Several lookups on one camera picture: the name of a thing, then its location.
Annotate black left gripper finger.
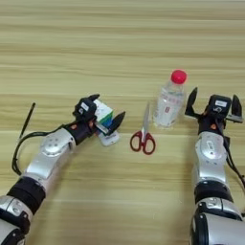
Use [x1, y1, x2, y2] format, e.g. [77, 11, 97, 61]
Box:
[87, 93, 101, 102]
[107, 111, 126, 136]

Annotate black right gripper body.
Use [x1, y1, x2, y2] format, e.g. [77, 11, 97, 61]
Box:
[184, 109, 244, 136]

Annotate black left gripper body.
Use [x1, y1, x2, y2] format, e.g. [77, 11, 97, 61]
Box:
[63, 119, 111, 145]

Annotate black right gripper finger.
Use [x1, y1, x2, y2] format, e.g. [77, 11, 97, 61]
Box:
[231, 94, 243, 118]
[185, 86, 199, 117]

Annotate colourful puzzle cube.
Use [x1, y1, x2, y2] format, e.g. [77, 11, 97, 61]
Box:
[93, 99, 115, 129]

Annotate clear bottle with red cap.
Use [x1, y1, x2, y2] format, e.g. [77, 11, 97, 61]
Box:
[152, 69, 189, 130]

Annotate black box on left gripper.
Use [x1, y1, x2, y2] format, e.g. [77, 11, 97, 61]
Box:
[73, 97, 98, 124]

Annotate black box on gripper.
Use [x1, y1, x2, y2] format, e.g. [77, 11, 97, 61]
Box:
[207, 94, 233, 121]
[73, 97, 98, 124]

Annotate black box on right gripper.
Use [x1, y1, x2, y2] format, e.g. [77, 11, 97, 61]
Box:
[207, 94, 233, 121]

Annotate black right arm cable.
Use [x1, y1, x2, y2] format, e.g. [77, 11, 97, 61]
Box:
[214, 118, 245, 196]

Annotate red handled scissors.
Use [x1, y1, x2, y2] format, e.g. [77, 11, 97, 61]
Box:
[129, 100, 157, 156]

